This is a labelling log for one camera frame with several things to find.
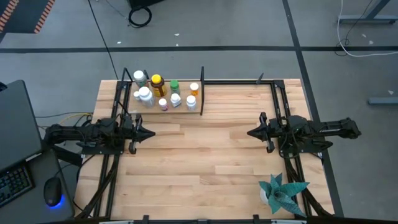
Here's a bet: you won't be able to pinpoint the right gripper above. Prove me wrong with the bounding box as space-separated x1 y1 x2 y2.
247 111 282 154

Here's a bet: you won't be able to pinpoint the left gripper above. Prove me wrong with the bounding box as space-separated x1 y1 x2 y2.
123 113 156 156

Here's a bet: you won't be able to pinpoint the white bottle blue label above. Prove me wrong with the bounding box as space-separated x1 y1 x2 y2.
170 93 182 108

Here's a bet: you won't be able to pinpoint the amber bottle yellow cap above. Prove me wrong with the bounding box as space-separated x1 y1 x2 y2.
150 73 168 98

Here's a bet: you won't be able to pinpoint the white pill bottle round cap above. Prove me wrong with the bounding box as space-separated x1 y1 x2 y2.
185 95 197 111

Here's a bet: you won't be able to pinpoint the green cap medicine bottle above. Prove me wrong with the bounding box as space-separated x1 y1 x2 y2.
169 79 181 95

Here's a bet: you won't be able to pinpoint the clear gummy bottle white cap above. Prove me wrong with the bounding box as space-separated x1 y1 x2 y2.
132 70 149 89

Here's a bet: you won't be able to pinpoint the large white pill bottle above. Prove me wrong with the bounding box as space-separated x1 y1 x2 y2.
138 86 155 109

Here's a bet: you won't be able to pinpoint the teal artificial plant white pot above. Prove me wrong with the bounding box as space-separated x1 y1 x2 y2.
258 173 311 218

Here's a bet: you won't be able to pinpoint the black computer mouse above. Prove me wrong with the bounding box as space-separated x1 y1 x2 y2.
42 176 64 208

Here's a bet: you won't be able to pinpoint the black laptop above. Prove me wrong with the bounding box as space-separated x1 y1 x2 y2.
0 80 44 172

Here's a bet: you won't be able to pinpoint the grey desk foot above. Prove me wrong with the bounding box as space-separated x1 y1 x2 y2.
368 96 398 106

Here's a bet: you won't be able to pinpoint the black equipment box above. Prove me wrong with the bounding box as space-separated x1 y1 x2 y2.
126 0 165 9

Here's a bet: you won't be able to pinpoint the dark grey side desk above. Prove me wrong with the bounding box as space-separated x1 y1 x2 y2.
0 149 76 224

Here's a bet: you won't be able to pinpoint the black keyboard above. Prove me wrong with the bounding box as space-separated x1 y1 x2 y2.
0 164 35 208

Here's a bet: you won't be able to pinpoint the grey desk leg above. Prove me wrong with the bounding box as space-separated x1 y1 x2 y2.
338 0 398 25

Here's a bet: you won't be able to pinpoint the black mat orange striped edges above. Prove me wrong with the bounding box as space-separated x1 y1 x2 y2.
0 0 57 35

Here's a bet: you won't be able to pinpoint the yellow cable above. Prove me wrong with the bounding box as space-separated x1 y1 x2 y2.
37 113 94 126

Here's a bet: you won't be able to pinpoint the long black floor cable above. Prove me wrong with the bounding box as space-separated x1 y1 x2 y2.
88 0 119 80

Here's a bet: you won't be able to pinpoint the coiled black cable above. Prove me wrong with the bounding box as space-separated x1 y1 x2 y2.
127 5 153 29

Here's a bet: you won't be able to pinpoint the thin black floor cable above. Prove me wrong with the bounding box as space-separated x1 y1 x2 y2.
334 0 376 57

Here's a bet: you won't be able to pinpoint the white floor cable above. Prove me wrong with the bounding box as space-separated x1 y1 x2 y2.
337 0 398 58

